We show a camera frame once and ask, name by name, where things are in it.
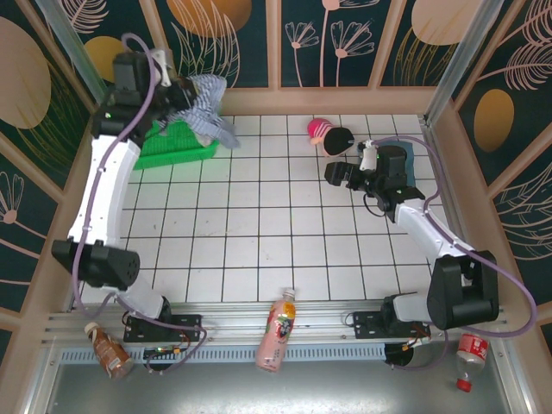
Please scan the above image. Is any teal blue tank top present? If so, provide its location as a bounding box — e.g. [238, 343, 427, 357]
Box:
[398, 141, 417, 187]

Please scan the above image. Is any brown drink bottle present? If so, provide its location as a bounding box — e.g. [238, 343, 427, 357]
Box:
[84, 322, 135, 380]

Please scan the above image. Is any green plastic basket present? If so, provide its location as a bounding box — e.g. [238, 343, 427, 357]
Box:
[133, 120, 219, 172]

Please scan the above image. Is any aluminium frame post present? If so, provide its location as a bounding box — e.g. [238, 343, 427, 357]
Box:
[36, 0, 111, 116]
[424, 0, 505, 126]

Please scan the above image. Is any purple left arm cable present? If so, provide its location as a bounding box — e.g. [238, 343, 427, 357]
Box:
[71, 33, 212, 375]

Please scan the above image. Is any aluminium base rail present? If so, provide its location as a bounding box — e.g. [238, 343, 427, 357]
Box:
[42, 301, 510, 346]

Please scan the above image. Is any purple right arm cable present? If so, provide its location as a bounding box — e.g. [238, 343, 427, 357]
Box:
[370, 135, 539, 372]

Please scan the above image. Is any red label clear bottle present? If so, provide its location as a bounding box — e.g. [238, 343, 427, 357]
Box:
[455, 331, 490, 392]

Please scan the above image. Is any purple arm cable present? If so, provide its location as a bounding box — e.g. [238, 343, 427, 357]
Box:
[370, 135, 539, 372]
[71, 33, 212, 375]

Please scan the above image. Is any aluminium side rail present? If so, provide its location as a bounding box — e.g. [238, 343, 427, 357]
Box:
[420, 114, 482, 305]

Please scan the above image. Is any blue white striped tank top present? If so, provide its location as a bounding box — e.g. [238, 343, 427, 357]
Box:
[161, 73, 241, 150]

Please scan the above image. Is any pink juice bottle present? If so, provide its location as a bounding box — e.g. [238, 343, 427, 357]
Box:
[256, 286, 298, 374]

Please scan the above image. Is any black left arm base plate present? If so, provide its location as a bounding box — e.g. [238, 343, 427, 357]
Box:
[123, 313, 203, 343]

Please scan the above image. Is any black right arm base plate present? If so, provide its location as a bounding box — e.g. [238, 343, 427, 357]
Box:
[352, 310, 432, 342]

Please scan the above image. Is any slotted grey cable duct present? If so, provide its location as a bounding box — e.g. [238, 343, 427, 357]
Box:
[60, 347, 387, 363]

